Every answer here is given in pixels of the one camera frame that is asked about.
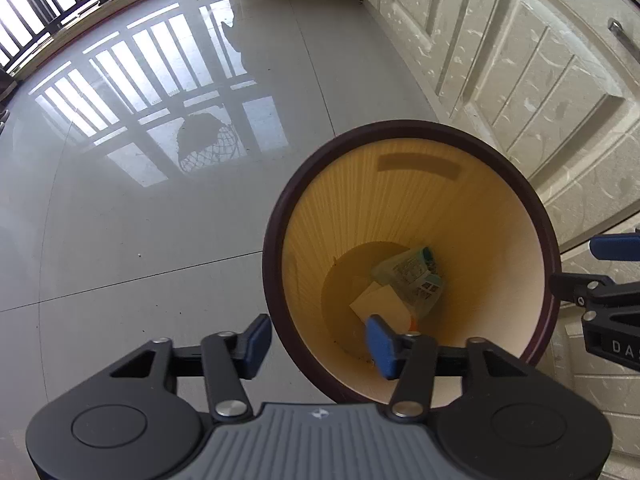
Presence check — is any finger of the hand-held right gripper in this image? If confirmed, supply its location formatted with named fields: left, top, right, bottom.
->
left=589, top=232, right=640, bottom=262
left=549, top=272, right=640, bottom=322

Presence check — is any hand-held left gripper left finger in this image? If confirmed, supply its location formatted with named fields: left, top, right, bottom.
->
left=107, top=314, right=273, bottom=420

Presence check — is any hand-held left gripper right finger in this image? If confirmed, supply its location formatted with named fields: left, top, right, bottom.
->
left=365, top=314, right=538, bottom=419

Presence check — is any yellow trash bin brown rim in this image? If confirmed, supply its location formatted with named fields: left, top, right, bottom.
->
left=261, top=119, right=562, bottom=406

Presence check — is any white paper sheet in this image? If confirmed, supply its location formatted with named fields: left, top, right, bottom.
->
left=349, top=281, right=414, bottom=334

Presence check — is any clear printed plastic wrapper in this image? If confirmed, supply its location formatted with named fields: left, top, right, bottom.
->
left=371, top=245, right=446, bottom=319

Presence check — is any black window railing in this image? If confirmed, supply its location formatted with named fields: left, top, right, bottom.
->
left=0, top=0, right=202, bottom=79

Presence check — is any metal wardrobe door handle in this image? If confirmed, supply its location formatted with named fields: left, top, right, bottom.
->
left=607, top=17, right=640, bottom=57

